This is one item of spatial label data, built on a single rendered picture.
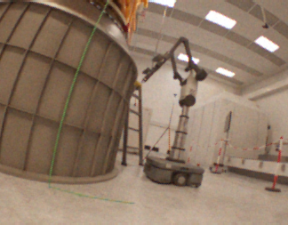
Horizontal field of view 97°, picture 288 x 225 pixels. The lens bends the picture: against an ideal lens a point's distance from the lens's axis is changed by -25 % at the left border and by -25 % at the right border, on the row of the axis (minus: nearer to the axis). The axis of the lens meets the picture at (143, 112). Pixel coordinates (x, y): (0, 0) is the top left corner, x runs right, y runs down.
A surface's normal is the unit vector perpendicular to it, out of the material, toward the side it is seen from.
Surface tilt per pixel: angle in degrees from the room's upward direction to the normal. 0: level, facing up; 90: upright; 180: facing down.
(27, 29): 90
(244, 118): 90
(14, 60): 90
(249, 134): 90
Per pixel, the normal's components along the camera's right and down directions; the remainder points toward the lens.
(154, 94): 0.12, -0.15
